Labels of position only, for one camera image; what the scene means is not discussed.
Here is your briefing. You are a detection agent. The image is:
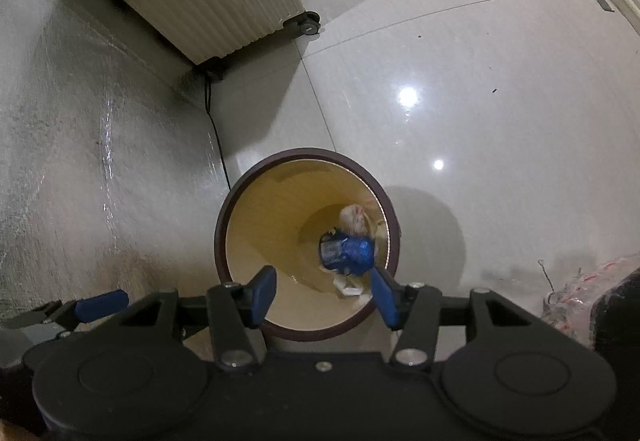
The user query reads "brown round waste bin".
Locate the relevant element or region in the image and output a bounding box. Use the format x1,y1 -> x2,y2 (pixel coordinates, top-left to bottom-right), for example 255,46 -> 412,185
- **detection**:
214,148 -> 402,342

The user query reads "clear plastic bag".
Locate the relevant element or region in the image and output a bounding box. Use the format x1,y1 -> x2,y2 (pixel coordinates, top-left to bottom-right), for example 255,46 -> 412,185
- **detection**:
538,258 -> 640,353

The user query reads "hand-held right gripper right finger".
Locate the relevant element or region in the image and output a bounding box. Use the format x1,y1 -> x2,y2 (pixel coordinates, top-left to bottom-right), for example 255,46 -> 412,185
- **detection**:
368,265 -> 534,370

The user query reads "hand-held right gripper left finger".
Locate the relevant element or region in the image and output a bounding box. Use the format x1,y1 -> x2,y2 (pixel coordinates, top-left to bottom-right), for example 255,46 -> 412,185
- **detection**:
118,265 -> 278,370

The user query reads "white crumpled tissue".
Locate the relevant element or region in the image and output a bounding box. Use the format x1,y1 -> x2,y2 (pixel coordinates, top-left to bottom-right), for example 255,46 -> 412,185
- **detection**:
333,271 -> 374,300

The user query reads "pinkish crumpled paper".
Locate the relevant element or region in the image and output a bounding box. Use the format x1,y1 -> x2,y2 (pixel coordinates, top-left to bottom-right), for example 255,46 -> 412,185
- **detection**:
339,204 -> 374,237

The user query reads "black bag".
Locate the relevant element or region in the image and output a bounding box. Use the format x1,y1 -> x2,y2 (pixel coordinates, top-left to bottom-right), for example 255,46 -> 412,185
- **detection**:
590,271 -> 640,358

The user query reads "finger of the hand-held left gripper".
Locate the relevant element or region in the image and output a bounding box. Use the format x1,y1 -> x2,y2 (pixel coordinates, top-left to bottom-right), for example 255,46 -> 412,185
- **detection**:
44,289 -> 130,338

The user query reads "black cable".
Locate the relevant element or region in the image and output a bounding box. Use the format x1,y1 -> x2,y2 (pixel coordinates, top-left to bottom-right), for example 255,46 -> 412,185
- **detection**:
202,71 -> 233,192

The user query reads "blue snack packet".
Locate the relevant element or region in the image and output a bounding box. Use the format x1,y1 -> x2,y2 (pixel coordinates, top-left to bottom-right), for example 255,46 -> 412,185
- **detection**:
317,228 -> 376,277

